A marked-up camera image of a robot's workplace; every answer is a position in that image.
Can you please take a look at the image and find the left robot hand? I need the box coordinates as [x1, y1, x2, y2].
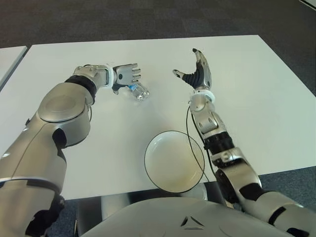
[111, 63, 142, 95]

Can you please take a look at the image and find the white round pedestal base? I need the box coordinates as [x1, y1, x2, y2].
[192, 184, 208, 200]

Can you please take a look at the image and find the clear water bottle blue cap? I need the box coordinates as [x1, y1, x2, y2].
[128, 82, 151, 102]

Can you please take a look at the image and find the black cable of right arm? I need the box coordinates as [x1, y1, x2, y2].
[185, 100, 215, 183]

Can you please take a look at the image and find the grey robot torso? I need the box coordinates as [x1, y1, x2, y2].
[81, 197, 297, 237]

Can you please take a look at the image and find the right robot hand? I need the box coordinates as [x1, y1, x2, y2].
[172, 48, 213, 91]

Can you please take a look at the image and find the white plate black rim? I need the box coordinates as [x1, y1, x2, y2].
[144, 130, 205, 194]

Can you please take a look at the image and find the white side table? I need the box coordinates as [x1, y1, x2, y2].
[0, 45, 28, 91]

